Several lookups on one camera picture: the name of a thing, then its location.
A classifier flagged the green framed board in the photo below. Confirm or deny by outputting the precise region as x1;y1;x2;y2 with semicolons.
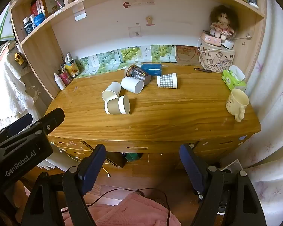
0;3;16;41

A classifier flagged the grape print card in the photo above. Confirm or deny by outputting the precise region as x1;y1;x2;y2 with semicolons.
97;51;120;71
151;44;176;63
76;57;90;74
117;47;142;64

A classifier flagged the dark printed cup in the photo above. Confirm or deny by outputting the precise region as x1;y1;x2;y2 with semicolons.
124;64;152;86

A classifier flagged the row of red books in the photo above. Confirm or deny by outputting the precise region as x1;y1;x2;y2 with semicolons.
30;0;46;17

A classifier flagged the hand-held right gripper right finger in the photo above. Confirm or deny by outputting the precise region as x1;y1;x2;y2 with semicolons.
179;143;267;226

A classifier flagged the stack of books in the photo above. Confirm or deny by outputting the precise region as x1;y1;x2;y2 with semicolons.
0;40;17;72

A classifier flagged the dark bottle with white cap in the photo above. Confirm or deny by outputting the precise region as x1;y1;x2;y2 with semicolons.
23;17;33;36

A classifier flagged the wooden desk with hutch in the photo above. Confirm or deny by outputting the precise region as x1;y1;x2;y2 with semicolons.
10;0;267;170

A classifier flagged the pink fleece blanket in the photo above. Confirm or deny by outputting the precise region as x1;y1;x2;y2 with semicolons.
61;192;182;226

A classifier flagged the white figure card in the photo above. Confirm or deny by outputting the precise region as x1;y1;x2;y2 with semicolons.
140;46;153;63
88;55;101;74

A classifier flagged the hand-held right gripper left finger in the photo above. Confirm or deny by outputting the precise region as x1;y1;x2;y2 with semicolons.
21;144;107;226

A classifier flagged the green tissue box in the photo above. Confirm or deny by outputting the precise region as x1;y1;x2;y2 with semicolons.
221;65;247;92

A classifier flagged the blue lid jar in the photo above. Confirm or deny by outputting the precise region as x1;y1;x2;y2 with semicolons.
34;14;46;26

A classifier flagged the checkered paper cup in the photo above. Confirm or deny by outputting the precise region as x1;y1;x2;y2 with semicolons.
157;73;178;89

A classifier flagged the white squeeze bottle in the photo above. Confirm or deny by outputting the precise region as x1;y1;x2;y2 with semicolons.
53;73;66;90

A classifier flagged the white paper cup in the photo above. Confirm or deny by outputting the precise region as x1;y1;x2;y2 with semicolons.
121;76;144;95
102;81;122;102

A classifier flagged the cream ceramic mug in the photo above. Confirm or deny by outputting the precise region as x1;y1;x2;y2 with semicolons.
226;89;250;122

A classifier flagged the green bag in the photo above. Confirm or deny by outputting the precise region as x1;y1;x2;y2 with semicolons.
125;153;143;162

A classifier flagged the brown drawing card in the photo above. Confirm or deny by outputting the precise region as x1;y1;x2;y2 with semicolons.
175;45;201;63

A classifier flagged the white round gadget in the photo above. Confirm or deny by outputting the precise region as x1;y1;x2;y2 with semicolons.
222;39;235;50

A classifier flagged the dark wooden box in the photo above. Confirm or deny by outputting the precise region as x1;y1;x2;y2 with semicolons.
105;152;128;169

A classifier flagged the clear square wall sticker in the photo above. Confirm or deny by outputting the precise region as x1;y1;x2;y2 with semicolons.
129;26;142;37

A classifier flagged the blue cup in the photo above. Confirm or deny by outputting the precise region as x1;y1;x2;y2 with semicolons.
141;63;163;77

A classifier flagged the black cable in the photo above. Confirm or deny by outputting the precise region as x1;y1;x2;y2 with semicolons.
87;187;171;226

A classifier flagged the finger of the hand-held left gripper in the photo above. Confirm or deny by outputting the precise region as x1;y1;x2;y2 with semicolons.
0;113;39;146
28;108;65;135

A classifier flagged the white lace cloth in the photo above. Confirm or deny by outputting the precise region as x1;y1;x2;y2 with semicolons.
0;52;53;130

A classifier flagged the brown paper cup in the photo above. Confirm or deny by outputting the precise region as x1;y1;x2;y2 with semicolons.
104;95;131;115

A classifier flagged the white floral curtain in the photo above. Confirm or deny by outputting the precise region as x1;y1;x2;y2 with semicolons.
220;0;283;226

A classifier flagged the rag doll with brown hair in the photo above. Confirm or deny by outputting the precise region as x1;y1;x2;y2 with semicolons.
209;4;239;41

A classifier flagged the printed fabric storage box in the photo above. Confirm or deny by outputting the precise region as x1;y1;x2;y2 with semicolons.
198;41;236;73

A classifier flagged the framed picture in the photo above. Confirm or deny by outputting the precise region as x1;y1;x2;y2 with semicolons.
41;0;64;17

